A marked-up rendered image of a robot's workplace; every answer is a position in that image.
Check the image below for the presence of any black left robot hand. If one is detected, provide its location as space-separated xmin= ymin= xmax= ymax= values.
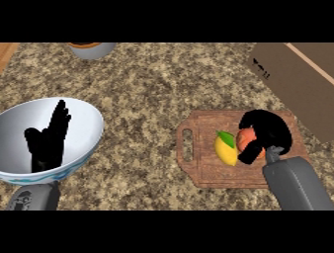
xmin=24 ymin=99 xmax=73 ymax=174

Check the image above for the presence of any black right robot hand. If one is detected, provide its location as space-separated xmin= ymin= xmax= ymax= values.
xmin=237 ymin=109 xmax=294 ymax=166

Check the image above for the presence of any orange squash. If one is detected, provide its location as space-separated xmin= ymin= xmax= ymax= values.
xmin=235 ymin=127 xmax=268 ymax=160

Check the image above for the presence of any brown cardboard box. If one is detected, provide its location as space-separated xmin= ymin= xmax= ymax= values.
xmin=248 ymin=42 xmax=334 ymax=144

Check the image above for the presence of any brown wooden cutting board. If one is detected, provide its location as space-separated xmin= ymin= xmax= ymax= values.
xmin=175 ymin=109 xmax=311 ymax=190

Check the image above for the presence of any white bowl with blue pattern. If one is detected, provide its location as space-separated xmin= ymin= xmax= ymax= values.
xmin=0 ymin=97 xmax=107 ymax=186

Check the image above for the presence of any yellow lemon with green leaf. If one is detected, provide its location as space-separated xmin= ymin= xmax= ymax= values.
xmin=214 ymin=129 xmax=240 ymax=167

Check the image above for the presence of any grey pot with orange rim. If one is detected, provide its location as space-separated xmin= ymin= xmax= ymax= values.
xmin=67 ymin=42 xmax=118 ymax=61

